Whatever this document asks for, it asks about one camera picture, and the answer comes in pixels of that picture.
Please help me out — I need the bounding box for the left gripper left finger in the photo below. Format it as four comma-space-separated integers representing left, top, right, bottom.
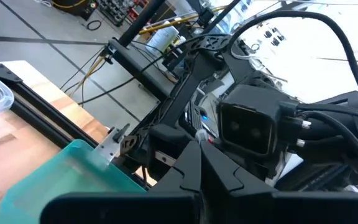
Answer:
149, 141, 203, 200

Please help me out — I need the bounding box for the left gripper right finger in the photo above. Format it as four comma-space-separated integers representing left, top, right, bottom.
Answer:
201, 141, 275, 200

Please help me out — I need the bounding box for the black keyboard tray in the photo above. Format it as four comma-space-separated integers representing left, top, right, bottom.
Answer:
109, 39, 183, 102

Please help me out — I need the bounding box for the white plastic bottle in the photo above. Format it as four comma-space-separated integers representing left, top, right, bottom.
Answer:
146, 25, 180, 57

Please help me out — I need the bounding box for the teal plastic bin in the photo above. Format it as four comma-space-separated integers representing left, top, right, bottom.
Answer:
0, 139, 147, 224

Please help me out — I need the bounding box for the black rig strut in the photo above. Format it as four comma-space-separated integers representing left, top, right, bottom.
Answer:
118, 0, 167, 47

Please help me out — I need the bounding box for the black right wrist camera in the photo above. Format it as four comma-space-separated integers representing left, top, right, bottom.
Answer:
218, 84, 300, 156

